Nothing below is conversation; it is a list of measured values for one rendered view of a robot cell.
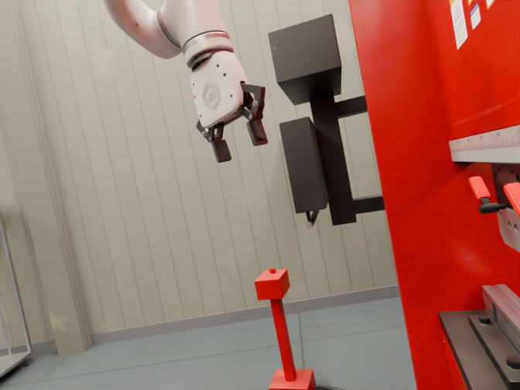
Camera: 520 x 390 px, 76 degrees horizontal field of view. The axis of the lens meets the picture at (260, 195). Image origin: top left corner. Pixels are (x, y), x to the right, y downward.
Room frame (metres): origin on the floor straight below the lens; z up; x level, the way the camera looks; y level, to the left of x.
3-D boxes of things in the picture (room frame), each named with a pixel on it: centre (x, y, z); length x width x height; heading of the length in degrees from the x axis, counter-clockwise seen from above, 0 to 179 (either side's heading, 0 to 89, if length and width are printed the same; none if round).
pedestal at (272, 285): (2.07, 0.03, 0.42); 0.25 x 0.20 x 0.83; 71
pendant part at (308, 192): (1.50, -0.23, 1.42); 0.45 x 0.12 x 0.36; 166
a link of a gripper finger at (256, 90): (0.54, -0.01, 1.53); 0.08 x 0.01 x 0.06; 48
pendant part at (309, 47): (1.53, -0.33, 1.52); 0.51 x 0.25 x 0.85; 166
